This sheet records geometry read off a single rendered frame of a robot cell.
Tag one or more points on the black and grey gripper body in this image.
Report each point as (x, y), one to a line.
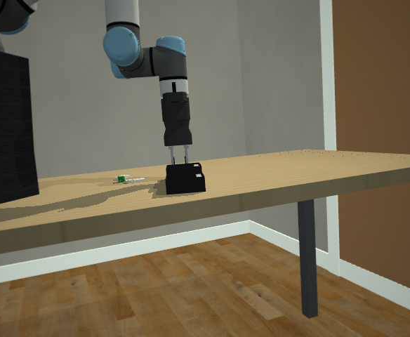
(176, 115)

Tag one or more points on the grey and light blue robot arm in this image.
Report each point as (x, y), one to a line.
(121, 43)

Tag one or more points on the black storage bins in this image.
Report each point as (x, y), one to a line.
(184, 178)

